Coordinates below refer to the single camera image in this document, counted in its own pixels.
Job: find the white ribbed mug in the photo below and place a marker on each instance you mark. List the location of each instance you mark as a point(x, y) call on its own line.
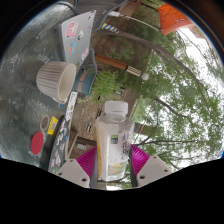
point(51, 78)

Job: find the dark-trunk tree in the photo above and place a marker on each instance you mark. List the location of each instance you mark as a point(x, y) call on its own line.
point(148, 129)

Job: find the yellow square card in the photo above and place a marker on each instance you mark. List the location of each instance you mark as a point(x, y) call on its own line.
point(52, 125)

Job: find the blue yellow striped cone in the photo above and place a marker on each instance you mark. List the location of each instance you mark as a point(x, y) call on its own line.
point(110, 27)

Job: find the white printed paper sheet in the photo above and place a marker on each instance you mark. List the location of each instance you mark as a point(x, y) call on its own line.
point(71, 105)

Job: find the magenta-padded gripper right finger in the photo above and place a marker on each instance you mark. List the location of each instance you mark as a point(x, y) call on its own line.
point(153, 170)

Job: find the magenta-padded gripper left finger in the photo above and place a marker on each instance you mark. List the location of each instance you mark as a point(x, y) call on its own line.
point(71, 171)

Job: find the flat round red coaster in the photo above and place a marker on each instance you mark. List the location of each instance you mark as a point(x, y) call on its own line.
point(37, 142)

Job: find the clear white-capped drink bottle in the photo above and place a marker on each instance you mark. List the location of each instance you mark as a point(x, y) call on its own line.
point(113, 146)

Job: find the silver laptop with stickers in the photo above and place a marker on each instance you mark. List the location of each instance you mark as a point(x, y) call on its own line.
point(75, 40)

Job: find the orange patio umbrella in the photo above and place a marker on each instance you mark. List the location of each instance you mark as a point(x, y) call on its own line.
point(175, 18)

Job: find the leaning grey-trunk tree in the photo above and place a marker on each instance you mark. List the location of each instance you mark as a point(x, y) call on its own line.
point(146, 43)

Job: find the striped globe lamp post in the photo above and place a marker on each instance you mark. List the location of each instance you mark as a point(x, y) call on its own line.
point(113, 62)

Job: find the green plant in teal pot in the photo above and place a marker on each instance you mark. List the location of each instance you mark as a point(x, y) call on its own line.
point(85, 81)

